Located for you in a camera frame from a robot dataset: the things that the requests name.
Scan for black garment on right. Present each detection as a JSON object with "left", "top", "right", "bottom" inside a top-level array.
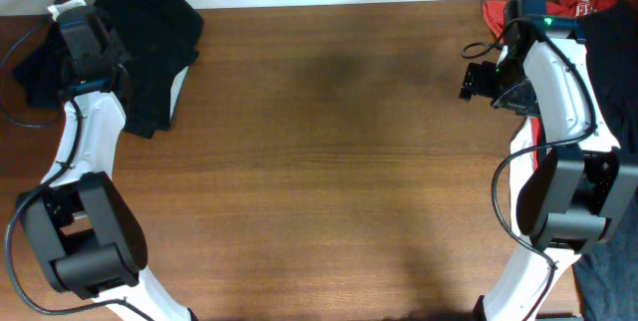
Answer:
[{"left": 574, "top": 1, "right": 637, "bottom": 320}]

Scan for dark green shorts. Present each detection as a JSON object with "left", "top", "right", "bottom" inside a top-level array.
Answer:
[{"left": 95, "top": 0, "right": 203, "bottom": 139}]

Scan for folded navy blue garment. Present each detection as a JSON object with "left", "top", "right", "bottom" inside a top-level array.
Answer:
[{"left": 12, "top": 25, "right": 69, "bottom": 109}]

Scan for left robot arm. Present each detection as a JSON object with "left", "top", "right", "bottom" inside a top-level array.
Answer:
[{"left": 4, "top": 4, "right": 195, "bottom": 321}]

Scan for red t-shirt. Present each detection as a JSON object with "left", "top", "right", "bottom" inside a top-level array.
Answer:
[{"left": 482, "top": 0, "right": 637, "bottom": 152}]

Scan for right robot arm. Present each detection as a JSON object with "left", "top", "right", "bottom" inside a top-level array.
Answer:
[{"left": 460, "top": 0, "right": 637, "bottom": 320}]

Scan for white garment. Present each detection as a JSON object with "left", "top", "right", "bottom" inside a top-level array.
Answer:
[{"left": 508, "top": 117, "right": 539, "bottom": 241}]

